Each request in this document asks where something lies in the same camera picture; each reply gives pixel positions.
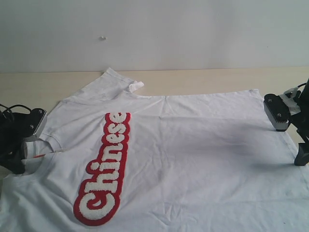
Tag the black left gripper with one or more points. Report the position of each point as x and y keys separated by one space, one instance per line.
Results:
x=12 y=145

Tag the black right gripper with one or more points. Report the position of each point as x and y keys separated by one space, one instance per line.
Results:
x=299 y=117

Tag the white t-shirt red lettering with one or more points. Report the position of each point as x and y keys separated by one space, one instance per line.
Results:
x=118 y=162

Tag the orange label tag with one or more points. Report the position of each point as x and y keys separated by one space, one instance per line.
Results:
x=38 y=156

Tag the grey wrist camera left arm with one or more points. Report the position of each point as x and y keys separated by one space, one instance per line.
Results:
x=34 y=124

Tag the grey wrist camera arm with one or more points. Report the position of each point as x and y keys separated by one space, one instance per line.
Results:
x=34 y=124
x=277 y=112

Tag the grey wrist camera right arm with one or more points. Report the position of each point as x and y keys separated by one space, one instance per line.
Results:
x=277 y=112

